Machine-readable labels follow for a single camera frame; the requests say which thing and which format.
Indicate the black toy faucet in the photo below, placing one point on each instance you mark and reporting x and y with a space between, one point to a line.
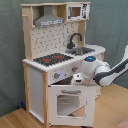
71 44

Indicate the toy microwave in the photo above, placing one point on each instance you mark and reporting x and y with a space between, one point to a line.
78 11

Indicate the grey toy sink basin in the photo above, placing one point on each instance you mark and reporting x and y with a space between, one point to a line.
79 51

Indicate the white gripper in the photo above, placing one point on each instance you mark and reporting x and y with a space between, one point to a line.
77 79

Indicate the white fridge door with dispenser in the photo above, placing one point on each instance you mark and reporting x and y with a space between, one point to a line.
96 90

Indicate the wooden toy kitchen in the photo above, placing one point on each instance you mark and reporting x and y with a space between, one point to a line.
46 40

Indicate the black toy stovetop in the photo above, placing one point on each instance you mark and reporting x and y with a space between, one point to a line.
52 59

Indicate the grey stove knob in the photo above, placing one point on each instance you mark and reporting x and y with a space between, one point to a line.
74 69
56 75

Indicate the grey toy range hood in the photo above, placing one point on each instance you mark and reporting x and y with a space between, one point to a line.
48 18

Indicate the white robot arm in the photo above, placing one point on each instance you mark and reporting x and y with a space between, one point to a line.
100 71

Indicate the white toy oven door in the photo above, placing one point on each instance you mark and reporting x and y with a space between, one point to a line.
72 105

